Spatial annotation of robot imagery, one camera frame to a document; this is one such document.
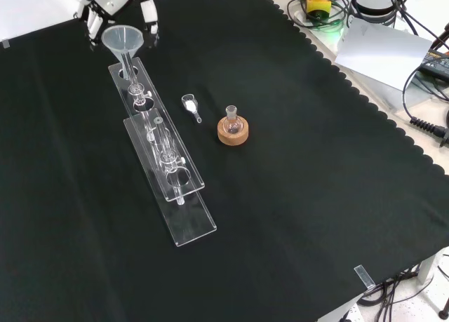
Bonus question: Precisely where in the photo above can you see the glass weighing funnel white powder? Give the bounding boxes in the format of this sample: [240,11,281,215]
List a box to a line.
[180,93,203,124]

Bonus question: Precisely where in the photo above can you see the clear acrylic funnel stand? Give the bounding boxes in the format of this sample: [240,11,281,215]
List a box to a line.
[107,57,218,249]

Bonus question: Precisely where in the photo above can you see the small round-bottom glass flask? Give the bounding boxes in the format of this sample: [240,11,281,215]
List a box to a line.
[224,105,244,135]

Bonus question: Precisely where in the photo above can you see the yellow stop button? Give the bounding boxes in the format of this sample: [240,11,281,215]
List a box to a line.
[305,0,333,20]

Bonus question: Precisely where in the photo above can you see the black bench cloth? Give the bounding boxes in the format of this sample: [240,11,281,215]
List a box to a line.
[0,0,449,322]

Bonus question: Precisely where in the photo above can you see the white round device black base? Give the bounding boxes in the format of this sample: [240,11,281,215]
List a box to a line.
[350,0,400,25]

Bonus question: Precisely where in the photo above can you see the pale grey board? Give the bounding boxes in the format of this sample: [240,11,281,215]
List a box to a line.
[334,14,435,92]

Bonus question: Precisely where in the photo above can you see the black power adapter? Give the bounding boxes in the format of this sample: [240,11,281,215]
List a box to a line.
[420,48,449,81]

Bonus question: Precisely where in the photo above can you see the cork ring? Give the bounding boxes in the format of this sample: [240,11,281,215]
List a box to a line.
[216,115,250,147]

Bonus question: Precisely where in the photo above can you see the black cables around stop button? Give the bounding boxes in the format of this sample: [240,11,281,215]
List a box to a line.
[286,0,354,30]

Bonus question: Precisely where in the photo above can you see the black cable ribbed plug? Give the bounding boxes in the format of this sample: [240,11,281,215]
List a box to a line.
[401,62,449,142]

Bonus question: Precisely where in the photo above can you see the black cable bundle under bench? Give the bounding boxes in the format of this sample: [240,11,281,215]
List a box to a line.
[356,253,449,322]

